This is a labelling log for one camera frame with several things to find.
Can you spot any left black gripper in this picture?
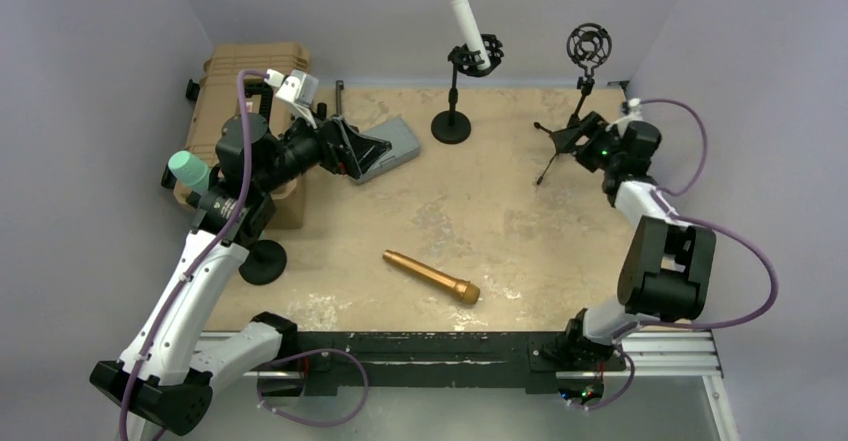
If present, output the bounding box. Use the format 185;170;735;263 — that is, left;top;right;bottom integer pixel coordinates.
256;101;389;194

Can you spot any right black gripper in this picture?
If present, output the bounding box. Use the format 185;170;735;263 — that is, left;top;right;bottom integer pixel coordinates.
547;112;621;173

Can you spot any black tripod mic stand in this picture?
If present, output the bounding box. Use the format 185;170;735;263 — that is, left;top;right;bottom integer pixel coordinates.
531;22;614;189

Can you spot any gold microphone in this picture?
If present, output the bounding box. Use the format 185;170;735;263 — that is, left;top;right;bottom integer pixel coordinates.
382;250;481;305

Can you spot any white microphone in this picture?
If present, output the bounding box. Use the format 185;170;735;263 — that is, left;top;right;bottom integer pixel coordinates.
448;0;491;71

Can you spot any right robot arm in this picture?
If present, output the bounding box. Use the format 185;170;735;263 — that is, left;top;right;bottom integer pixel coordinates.
539;112;716;368

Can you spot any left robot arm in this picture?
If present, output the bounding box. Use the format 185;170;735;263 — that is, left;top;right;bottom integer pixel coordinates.
90;113;391;440

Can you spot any black round-base mic stand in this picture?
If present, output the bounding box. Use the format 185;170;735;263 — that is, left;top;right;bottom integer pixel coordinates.
430;34;504;145

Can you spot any black left round-base stand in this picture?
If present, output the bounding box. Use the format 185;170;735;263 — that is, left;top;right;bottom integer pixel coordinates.
238;239;288;286

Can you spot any mint green microphone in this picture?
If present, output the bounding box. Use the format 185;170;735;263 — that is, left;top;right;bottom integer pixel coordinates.
167;150;211;195

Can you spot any grey plastic case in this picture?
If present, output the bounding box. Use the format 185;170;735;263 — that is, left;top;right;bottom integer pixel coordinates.
351;116;421;185

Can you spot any tan hard case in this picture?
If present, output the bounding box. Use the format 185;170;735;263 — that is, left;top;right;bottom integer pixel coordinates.
185;42;311;230

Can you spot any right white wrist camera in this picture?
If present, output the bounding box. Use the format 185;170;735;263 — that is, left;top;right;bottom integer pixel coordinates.
605;98;643;135

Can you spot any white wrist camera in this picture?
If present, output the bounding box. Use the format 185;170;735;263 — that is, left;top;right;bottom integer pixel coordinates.
605;98;643;135
265;69;318;130

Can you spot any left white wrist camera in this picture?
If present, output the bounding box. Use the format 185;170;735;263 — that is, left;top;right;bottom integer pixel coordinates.
265;69;318;130

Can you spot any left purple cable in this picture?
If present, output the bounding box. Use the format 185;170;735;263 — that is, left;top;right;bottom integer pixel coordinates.
115;68;273;441

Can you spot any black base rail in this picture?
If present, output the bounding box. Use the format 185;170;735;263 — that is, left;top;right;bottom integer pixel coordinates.
192;330;723;400

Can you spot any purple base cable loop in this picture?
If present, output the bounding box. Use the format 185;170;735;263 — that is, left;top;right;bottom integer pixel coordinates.
254;348;372;430

